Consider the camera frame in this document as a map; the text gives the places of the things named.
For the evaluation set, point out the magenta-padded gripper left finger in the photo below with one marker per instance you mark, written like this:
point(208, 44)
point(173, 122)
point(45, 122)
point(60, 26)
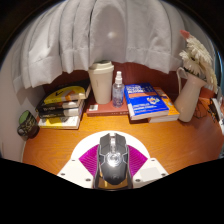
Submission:
point(75, 173)

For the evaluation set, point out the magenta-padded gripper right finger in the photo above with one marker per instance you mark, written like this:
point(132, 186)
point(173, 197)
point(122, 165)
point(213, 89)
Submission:
point(150, 172)

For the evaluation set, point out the grey black computer mouse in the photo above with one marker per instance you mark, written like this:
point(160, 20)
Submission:
point(113, 160)

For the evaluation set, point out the white yellow black mouse pad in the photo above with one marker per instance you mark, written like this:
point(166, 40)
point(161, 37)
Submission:
point(86, 143)

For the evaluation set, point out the white and yellow book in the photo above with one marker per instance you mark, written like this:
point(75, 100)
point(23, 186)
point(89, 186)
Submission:
point(60, 122)

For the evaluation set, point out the orange book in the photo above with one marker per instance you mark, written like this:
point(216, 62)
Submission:
point(171, 111)

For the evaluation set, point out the dark mug with green inside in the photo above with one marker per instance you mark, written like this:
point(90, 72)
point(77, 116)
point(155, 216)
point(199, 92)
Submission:
point(28, 126)

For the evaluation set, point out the dark red book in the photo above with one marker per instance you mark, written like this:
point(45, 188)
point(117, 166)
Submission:
point(103, 109)

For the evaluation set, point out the blue book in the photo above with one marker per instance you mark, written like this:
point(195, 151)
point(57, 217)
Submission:
point(145, 100)

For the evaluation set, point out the yellow and black book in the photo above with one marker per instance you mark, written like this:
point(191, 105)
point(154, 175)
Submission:
point(66, 93)

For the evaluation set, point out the cream ceramic vase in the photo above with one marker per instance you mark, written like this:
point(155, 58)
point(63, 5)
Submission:
point(188, 100)

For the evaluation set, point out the clear spray bottle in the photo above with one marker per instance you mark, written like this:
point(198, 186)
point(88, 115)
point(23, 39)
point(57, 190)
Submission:
point(118, 95)

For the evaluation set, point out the beige tumbler with lid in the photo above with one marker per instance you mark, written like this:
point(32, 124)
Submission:
point(101, 83)

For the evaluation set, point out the white flower bouquet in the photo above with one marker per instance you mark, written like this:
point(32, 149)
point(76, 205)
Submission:
point(198, 60)

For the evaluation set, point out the white curtain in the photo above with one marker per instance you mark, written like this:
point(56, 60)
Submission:
point(106, 33)

